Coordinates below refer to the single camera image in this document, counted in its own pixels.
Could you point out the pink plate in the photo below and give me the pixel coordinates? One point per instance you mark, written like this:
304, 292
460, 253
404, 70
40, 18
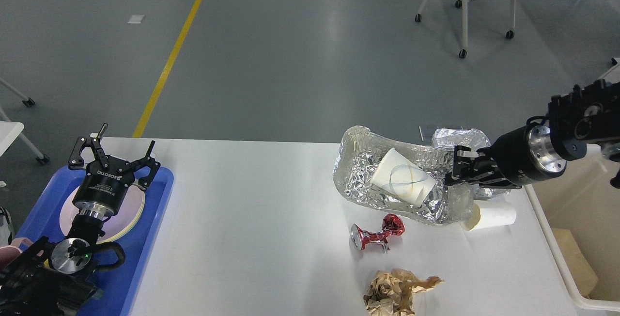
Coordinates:
69, 211

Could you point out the pink ribbed mug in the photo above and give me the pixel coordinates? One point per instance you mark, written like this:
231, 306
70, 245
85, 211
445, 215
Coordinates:
11, 252

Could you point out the crushed red can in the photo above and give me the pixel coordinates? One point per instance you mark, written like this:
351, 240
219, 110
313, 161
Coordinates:
392, 225

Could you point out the white plastic bin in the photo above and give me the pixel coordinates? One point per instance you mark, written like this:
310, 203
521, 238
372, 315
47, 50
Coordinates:
583, 201

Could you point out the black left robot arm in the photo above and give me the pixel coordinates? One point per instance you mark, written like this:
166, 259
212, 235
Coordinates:
52, 278

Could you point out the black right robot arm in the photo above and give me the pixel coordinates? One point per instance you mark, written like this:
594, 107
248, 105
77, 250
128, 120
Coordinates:
589, 115

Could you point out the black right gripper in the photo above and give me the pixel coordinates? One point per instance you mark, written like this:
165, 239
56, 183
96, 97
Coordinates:
523, 156

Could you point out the blue plastic tray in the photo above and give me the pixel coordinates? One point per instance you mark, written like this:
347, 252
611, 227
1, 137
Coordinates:
119, 286

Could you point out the yellow plate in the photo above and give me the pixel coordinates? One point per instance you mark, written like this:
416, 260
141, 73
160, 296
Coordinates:
128, 216

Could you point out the crumpled foil sheet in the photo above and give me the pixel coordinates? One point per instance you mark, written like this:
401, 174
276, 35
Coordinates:
447, 139

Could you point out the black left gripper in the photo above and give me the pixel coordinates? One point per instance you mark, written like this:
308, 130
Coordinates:
101, 190

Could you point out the white side table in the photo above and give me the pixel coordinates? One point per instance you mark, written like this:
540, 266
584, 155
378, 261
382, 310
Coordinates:
11, 130

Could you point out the clear plastic wrap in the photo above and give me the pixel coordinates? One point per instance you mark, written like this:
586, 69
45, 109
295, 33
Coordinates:
358, 141

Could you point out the brown paper bag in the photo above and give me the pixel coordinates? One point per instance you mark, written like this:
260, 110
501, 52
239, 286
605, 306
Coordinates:
582, 273

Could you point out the white paper cup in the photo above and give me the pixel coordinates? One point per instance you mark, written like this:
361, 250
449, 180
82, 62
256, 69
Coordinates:
489, 214

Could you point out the crumpled brown paper front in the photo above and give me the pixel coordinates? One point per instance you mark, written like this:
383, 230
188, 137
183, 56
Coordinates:
392, 293

